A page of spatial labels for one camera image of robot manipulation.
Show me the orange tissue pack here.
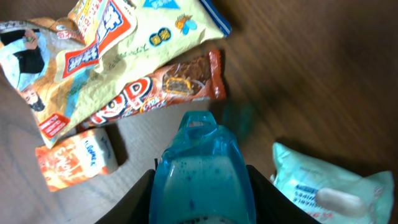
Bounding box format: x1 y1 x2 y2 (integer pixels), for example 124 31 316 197
35 128 118 192

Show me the brown chocolate bar wrapper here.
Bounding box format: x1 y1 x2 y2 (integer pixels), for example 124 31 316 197
78 50 226 131

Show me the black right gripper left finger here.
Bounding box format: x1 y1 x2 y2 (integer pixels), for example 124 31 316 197
96 169 155 224

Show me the yellow snack bag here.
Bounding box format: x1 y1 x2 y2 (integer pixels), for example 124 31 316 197
1 0 231 147

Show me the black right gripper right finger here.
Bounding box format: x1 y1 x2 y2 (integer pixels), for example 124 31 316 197
246 165 320 224

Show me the blue mouthwash bottle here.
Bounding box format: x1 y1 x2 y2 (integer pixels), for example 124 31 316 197
149 111 256 223

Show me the green wet wipes pack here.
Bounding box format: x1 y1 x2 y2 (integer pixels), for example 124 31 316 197
272 142 394 223

